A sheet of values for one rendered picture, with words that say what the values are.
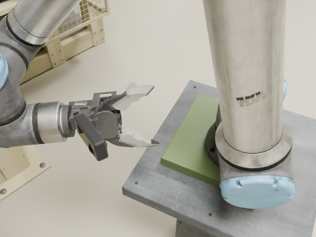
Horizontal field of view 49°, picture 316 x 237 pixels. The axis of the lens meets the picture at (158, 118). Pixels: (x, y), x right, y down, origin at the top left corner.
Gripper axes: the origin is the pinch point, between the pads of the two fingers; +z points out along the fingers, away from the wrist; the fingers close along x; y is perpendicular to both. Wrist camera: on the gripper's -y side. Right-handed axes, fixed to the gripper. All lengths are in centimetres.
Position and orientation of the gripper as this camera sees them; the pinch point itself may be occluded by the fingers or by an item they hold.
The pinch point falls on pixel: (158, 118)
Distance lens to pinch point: 74.6
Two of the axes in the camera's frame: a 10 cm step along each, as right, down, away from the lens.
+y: -0.5, -5.7, 8.2
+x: 0.7, 8.1, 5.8
